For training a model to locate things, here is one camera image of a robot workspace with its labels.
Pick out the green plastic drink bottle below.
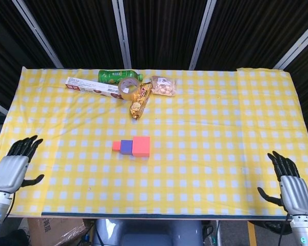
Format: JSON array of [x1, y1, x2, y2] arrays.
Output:
[[98, 69, 144, 85]]

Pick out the black pleated curtain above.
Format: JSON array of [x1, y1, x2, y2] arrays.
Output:
[[0, 0, 308, 144]]

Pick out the brown cardboard box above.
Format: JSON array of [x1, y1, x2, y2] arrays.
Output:
[[27, 217, 93, 246]]

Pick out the yellow table leg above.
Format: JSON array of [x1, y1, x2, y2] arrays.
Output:
[[247, 220, 256, 246]]

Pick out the clear bag of candies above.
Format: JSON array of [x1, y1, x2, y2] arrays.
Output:
[[150, 75, 176, 98]]

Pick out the gold snack package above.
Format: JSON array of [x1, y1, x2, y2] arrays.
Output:
[[129, 82, 153, 119]]

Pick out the clear tape roll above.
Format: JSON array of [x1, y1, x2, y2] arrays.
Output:
[[118, 78, 139, 100]]

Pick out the yellow checkered tablecloth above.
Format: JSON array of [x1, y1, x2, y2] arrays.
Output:
[[0, 66, 308, 218]]

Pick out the purple foam cube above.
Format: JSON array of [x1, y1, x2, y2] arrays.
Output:
[[120, 139, 133, 155]]

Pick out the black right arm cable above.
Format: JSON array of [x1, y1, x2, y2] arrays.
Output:
[[278, 214, 291, 246]]

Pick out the large red foam cube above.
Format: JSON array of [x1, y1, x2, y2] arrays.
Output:
[[132, 136, 151, 158]]

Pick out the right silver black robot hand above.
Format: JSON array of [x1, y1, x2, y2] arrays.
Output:
[[257, 150, 308, 216]]

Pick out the long white baking paper box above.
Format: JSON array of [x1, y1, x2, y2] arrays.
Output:
[[65, 76, 124, 100]]

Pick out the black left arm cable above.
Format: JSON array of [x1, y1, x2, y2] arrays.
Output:
[[4, 192, 16, 224]]

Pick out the white metal frame post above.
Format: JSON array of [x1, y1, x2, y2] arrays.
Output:
[[11, 0, 64, 69], [188, 0, 218, 70], [111, 0, 132, 69], [273, 23, 308, 70]]

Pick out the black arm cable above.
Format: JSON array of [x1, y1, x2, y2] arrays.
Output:
[[4, 192, 16, 224], [278, 214, 291, 246]]

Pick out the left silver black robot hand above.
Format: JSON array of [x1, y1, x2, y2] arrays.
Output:
[[0, 135, 45, 194]]

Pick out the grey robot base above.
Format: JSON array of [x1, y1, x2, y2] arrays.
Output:
[[92, 219, 204, 246]]

